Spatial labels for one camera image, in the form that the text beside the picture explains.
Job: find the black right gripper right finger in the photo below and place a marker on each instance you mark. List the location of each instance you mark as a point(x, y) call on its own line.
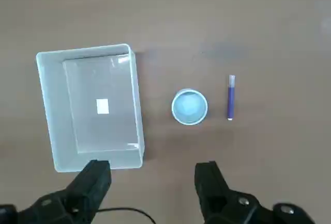
point(214, 198)

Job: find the purple marker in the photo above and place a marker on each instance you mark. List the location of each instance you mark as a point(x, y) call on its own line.
point(231, 101)

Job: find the white paper label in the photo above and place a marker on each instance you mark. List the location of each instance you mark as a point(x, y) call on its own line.
point(102, 106)

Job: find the clear plastic box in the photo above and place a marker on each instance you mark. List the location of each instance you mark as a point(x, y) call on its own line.
point(51, 92)

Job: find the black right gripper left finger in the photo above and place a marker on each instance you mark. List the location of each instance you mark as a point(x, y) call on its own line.
point(77, 198)

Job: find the blue pencil holder cup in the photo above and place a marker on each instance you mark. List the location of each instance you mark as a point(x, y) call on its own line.
point(190, 106)

